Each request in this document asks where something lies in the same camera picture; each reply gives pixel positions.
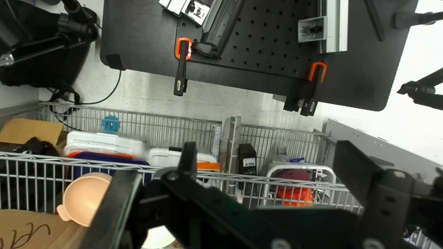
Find white lidded plastic container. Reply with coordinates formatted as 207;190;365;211
143;147;220;173
62;130;146;162

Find low wire mesh basket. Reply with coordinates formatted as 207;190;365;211
0;151;365;216

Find blue round plastic item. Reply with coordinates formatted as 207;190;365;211
99;115;120;135

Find plain small cardboard box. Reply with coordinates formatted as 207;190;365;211
0;118;64;150

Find white labelled device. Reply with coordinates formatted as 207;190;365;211
157;0;214;28

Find black camera tripod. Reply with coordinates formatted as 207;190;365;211
395;67;443;112
0;0;100;67

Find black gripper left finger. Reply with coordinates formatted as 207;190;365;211
77;141;260;249

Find black perforated table board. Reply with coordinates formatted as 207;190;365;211
99;0;419;112

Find peach bowl with handles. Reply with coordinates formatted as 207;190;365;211
55;172;113;229

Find black item with white label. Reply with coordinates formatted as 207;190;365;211
235;141;258;176

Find red orange plush toy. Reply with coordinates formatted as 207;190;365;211
274;168;315;208

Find orange black bar clamp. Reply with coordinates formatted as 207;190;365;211
171;36;195;99
282;60;329;118

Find aluminium extrusion rail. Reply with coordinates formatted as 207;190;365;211
296;0;357;57

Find black cable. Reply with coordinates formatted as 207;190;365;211
46;68;124;108

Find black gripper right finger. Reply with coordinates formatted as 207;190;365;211
332;139;413;249

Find black backpack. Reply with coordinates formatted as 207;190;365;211
0;0;94;93

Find cardboard box with handwriting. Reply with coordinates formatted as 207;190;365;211
0;209;100;249

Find dark metal bar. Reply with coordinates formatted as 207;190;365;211
197;0;246;60

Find black soft bag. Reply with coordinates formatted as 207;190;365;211
16;136;62;159

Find white plastic frame basket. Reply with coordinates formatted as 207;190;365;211
264;164;339;209

